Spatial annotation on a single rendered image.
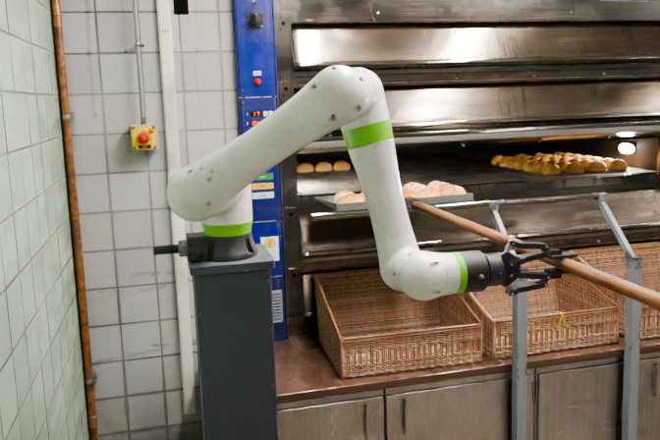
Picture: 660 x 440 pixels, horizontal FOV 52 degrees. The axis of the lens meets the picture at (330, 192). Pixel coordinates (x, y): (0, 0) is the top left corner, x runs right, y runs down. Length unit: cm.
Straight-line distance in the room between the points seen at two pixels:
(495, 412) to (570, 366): 35
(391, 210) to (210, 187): 42
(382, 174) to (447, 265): 26
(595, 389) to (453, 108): 127
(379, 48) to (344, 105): 151
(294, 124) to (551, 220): 203
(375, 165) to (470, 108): 151
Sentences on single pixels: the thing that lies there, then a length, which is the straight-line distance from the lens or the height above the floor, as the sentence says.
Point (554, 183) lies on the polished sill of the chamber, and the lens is 325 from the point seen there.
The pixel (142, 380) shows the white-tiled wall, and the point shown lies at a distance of 296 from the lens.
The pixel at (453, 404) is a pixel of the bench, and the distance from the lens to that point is 265.
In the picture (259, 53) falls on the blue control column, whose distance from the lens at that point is 273.
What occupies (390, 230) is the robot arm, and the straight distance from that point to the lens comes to 157.
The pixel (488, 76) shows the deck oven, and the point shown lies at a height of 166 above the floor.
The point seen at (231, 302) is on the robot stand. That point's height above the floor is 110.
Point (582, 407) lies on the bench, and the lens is 293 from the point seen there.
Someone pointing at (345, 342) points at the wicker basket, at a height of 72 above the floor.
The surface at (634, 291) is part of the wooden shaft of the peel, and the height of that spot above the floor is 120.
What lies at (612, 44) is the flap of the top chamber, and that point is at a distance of 338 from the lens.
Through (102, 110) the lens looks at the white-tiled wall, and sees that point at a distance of 275.
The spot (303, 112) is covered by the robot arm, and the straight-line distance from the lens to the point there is 140.
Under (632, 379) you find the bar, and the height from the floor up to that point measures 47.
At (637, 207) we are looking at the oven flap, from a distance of 353.
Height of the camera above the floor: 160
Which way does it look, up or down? 8 degrees down
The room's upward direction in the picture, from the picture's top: 2 degrees counter-clockwise
